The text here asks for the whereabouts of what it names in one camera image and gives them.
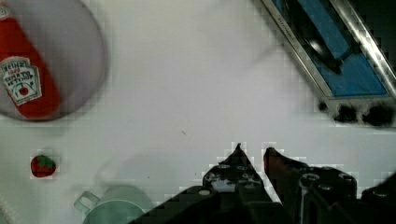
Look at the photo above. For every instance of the mint green mug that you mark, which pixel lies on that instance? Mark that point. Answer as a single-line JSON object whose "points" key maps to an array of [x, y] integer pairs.
{"points": [[118, 205]]}

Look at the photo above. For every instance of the black toaster oven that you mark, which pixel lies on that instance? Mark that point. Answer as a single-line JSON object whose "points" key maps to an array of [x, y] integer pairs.
{"points": [[359, 33]]}

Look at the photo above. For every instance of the red ketchup bottle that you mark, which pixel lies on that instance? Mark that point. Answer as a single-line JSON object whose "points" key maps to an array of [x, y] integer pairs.
{"points": [[24, 75]]}

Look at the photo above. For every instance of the black oven door handle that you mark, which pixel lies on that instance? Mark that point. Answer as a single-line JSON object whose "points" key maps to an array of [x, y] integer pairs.
{"points": [[309, 34]]}

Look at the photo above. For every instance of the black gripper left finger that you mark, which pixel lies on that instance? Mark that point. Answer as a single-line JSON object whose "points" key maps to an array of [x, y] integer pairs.
{"points": [[231, 193]]}

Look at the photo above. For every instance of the grey oval plate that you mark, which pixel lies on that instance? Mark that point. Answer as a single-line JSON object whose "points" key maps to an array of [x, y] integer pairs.
{"points": [[69, 40]]}

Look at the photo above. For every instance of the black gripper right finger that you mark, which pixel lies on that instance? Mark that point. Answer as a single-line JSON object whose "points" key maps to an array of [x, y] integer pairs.
{"points": [[326, 195]]}

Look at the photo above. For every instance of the small red strawberry toy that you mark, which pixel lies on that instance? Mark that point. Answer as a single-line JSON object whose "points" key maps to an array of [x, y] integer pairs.
{"points": [[42, 166]]}

